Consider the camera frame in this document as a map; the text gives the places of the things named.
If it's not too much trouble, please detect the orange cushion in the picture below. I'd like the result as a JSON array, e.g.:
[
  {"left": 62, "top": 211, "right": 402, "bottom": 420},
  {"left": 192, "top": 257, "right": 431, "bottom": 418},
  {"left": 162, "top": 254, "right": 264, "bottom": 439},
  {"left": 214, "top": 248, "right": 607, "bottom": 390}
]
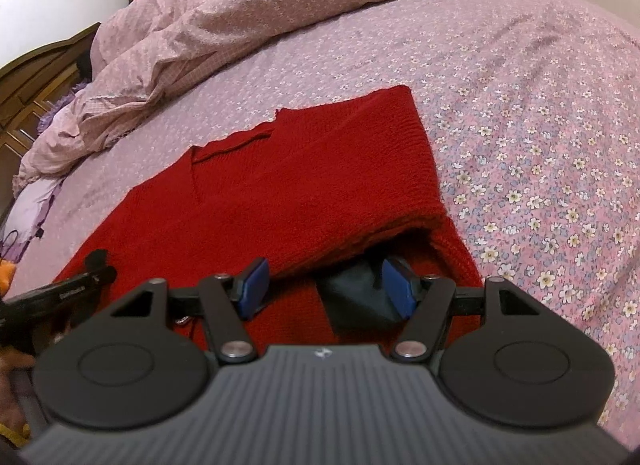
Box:
[{"left": 0, "top": 259, "right": 17, "bottom": 297}]

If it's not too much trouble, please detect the wooden headboard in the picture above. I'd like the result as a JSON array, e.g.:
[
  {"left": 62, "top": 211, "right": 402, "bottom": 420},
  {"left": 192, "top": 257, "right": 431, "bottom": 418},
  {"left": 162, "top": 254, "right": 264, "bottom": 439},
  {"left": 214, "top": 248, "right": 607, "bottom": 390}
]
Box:
[{"left": 0, "top": 22, "right": 102, "bottom": 206}]

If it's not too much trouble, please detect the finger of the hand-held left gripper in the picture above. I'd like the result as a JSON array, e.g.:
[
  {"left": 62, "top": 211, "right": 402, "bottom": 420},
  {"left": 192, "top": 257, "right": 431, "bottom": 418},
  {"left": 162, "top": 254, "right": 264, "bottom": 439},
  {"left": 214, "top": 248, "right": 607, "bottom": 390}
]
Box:
[{"left": 80, "top": 249, "right": 119, "bottom": 292}]

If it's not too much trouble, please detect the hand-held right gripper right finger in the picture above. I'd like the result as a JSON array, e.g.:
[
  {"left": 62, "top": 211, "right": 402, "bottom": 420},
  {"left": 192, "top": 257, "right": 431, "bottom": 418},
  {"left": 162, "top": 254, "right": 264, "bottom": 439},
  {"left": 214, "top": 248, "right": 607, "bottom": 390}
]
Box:
[{"left": 381, "top": 256, "right": 546, "bottom": 364}]

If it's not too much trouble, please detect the red knitted sweater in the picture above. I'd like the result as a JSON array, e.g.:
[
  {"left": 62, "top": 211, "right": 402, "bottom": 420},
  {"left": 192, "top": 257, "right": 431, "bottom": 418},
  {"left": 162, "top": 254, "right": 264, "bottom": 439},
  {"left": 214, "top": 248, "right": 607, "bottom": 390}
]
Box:
[{"left": 50, "top": 85, "right": 487, "bottom": 362}]

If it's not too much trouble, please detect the pink floral bedsheet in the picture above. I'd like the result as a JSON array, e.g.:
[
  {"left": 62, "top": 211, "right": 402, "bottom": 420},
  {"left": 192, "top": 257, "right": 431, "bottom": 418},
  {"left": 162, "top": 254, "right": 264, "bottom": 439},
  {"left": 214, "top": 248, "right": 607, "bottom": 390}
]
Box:
[{"left": 0, "top": 0, "right": 640, "bottom": 448}]

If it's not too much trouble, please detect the purple ruffled pillow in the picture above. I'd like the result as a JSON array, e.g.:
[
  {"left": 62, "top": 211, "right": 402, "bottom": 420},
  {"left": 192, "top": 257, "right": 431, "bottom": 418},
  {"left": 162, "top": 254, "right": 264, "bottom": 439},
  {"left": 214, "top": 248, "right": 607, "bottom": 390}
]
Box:
[{"left": 0, "top": 90, "right": 90, "bottom": 272}]

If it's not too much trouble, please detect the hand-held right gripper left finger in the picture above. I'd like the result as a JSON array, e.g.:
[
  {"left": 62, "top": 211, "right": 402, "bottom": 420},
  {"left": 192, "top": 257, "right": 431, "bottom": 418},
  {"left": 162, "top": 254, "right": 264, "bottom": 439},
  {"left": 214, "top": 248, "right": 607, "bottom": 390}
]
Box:
[{"left": 107, "top": 257, "right": 271, "bottom": 365}]

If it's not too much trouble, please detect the pink checked quilt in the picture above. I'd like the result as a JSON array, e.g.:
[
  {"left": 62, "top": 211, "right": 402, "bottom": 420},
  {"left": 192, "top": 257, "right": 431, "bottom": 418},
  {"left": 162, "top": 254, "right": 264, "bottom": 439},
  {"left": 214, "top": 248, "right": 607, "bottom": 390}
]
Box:
[{"left": 12, "top": 0, "right": 531, "bottom": 192}]

